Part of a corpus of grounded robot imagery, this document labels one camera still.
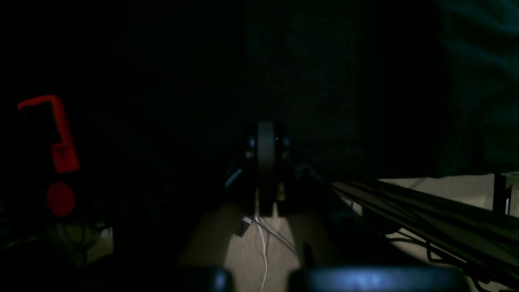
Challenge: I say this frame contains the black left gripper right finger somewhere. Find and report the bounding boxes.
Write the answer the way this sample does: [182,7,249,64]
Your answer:
[275,124,292,163]

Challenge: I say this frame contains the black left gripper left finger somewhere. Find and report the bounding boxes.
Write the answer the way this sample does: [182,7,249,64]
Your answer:
[243,124,258,163]

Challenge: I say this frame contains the dark grey T-shirt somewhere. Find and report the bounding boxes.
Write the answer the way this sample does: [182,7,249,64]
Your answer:
[436,0,519,177]

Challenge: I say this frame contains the black table cloth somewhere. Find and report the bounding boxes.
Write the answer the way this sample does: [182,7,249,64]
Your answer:
[1,0,441,224]

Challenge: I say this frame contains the red black clamp left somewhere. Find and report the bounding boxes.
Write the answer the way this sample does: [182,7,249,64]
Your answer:
[17,95,80,217]

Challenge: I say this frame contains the black floor cable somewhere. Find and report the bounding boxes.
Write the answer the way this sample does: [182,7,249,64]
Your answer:
[255,219,298,254]

